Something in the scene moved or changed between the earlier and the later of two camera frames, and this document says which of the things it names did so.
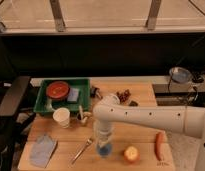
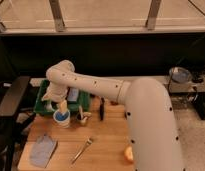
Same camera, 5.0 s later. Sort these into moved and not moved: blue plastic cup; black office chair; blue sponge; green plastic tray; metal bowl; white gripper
Moved: blue plastic cup; white gripper
Not moved: metal bowl; blue sponge; black office chair; green plastic tray
